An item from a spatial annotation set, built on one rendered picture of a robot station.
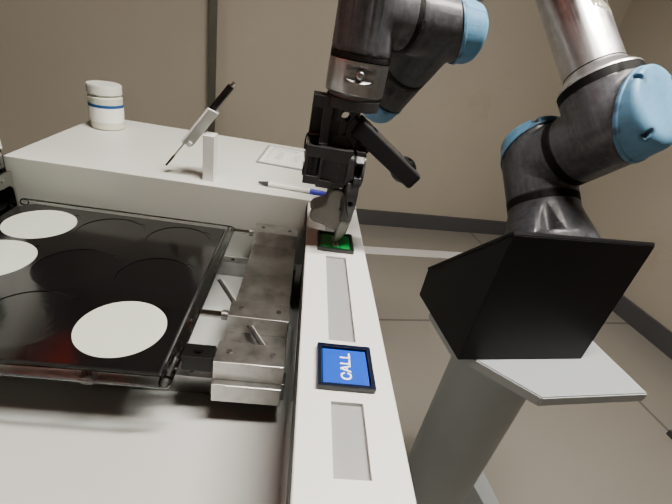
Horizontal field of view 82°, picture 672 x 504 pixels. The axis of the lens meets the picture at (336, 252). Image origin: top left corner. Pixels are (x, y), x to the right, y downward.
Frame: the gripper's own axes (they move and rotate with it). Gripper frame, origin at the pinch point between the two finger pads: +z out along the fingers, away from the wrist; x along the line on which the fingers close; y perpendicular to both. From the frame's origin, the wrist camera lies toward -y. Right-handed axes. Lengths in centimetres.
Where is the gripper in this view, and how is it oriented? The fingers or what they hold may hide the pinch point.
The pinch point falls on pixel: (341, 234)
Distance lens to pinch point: 60.6
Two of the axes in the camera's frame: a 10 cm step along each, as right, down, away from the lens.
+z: -1.7, 8.6, 4.9
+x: 0.4, 5.0, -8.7
